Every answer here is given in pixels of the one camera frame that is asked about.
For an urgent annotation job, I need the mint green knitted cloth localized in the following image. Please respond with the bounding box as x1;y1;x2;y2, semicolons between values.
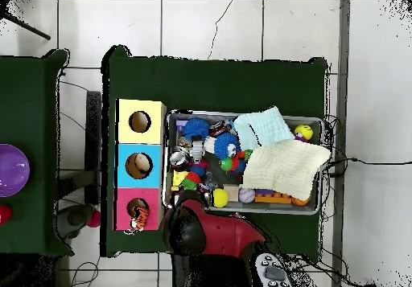
232;105;295;151

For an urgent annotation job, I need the orange tiger striped plush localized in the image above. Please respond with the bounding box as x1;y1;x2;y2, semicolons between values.
128;205;151;234

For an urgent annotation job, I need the wooden box with three holes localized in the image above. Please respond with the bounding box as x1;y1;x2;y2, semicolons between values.
114;98;168;231

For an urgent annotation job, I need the blue spiky toy with eyes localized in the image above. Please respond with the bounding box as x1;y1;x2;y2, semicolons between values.
212;131;241;160

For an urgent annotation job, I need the blue spiky ball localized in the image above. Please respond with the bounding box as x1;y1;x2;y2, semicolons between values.
182;117;211;142

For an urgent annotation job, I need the silver crushed can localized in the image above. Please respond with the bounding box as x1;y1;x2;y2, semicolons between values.
169;150;190;170

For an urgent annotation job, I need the orange and green spiky toy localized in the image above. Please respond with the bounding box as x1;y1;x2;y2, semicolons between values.
180;170;203;191

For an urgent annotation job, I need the plain wooden block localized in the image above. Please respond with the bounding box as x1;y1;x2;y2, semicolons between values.
223;185;240;203

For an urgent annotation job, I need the plain yellow ball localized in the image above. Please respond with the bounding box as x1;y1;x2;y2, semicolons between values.
212;188;230;209

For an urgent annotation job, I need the white baseball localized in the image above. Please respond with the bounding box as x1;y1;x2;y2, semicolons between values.
238;187;257;204

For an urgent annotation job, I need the dark green table cloth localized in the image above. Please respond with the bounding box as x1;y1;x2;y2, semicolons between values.
100;44;329;258

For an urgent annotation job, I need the cream knitted cloth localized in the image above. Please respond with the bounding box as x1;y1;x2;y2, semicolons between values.
240;138;332;202

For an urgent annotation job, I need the orange toy brick plate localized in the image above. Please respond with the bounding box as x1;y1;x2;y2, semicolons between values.
253;191;294;204

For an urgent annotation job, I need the yellow smiley face ball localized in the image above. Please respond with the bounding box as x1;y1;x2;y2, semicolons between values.
294;124;314;141

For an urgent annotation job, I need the small red ball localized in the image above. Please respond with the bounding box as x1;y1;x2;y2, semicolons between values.
85;209;101;229

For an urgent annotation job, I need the side table with green cloth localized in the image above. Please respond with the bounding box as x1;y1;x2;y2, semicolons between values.
0;48;74;257

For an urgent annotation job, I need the purple bowl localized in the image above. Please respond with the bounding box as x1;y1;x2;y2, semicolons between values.
0;143;31;199

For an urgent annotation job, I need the red round object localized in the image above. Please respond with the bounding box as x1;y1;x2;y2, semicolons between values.
0;204;13;226

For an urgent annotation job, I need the black tripod leg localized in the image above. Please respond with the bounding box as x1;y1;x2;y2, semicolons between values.
0;8;52;41

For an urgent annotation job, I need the shallow wire mesh bin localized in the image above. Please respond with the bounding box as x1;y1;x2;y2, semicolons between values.
162;109;324;216

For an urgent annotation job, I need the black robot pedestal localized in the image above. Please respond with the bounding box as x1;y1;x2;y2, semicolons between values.
171;253;255;287

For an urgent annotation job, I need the black floor cable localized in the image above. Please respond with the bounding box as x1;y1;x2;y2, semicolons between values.
324;156;412;178

